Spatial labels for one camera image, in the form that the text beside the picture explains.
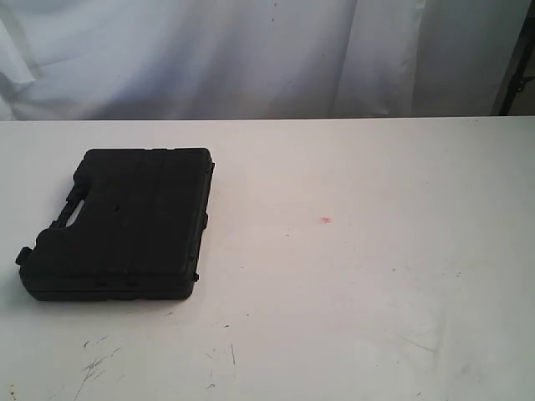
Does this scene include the black plastic tool case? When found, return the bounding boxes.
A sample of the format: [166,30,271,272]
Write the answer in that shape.
[16,148,215,301]

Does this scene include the white backdrop cloth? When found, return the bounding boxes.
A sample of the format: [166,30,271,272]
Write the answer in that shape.
[1,1,529,120]

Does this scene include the black metal stand frame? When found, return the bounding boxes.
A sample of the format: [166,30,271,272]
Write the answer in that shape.
[493,1,534,116]

